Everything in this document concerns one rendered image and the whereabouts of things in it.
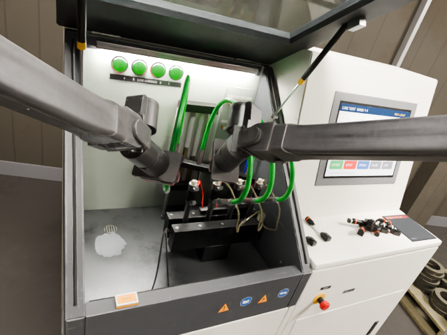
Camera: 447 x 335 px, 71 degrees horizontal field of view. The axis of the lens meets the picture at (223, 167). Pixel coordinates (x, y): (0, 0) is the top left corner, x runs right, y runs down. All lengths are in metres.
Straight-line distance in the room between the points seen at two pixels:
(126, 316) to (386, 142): 0.67
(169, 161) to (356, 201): 0.95
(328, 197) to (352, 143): 0.81
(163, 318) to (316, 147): 0.60
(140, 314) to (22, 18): 2.17
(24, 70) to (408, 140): 0.46
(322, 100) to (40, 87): 0.93
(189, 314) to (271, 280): 0.25
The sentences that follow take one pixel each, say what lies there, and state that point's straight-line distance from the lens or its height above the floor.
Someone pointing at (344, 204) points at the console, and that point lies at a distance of 1.39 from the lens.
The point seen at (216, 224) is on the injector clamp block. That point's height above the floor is 0.98.
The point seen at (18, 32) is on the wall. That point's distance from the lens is 2.66.
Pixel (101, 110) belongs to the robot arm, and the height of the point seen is 1.45.
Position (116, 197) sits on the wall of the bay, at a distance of 1.27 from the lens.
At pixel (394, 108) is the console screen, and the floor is 1.42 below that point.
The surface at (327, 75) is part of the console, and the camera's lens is 1.16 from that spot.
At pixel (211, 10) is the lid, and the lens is 0.92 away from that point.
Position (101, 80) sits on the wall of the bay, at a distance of 1.07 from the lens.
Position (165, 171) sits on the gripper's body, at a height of 1.29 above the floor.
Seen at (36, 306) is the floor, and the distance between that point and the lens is 2.07.
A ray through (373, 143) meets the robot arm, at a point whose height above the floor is 1.49.
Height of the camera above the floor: 1.62
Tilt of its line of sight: 27 degrees down
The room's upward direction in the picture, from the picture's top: 15 degrees clockwise
